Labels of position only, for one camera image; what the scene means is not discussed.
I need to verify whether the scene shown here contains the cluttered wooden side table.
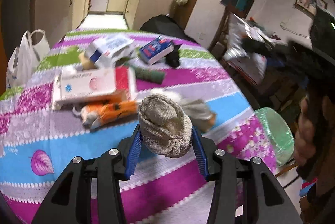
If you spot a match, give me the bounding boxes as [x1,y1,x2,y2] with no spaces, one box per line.
[222,13,309,109]

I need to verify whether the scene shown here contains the colourful striped floral tablecloth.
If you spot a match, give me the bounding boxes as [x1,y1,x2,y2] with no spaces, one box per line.
[1,29,276,223]

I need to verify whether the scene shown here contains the white blue paper pouch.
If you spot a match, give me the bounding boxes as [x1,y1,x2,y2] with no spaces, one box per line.
[84,33,136,68]

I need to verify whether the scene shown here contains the small tan sponge block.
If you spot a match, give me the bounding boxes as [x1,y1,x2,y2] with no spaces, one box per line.
[201,112,217,133]

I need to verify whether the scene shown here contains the person's right hand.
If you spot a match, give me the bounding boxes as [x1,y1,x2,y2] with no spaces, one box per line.
[294,97,316,167]

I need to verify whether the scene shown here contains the framed wall picture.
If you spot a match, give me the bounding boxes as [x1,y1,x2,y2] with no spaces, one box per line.
[294,0,328,18]

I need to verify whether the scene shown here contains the beige kitchen base cabinets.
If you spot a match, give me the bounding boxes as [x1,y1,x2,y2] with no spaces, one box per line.
[72,0,174,30]

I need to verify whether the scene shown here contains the white red tissue pack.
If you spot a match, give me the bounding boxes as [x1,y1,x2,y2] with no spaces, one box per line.
[51,66,136,110]

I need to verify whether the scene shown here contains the beige knitted sock ball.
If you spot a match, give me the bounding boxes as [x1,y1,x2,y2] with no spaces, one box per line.
[138,94,192,158]

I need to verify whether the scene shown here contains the white plastic bag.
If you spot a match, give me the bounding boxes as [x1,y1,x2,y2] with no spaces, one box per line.
[6,29,50,89]

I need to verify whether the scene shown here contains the orange printed paper bag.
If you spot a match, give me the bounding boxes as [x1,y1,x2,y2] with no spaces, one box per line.
[79,101,139,130]

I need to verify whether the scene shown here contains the black sock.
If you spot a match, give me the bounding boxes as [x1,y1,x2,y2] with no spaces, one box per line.
[165,45,181,69]

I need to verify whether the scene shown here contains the green lined trash bin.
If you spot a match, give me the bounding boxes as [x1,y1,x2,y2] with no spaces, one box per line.
[254,107,294,167]

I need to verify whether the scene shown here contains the black bag on floor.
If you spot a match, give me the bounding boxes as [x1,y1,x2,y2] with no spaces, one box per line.
[140,15,197,44]

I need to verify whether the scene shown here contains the dark green rolled sock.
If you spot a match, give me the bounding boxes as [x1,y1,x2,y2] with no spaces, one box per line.
[131,66,165,84]

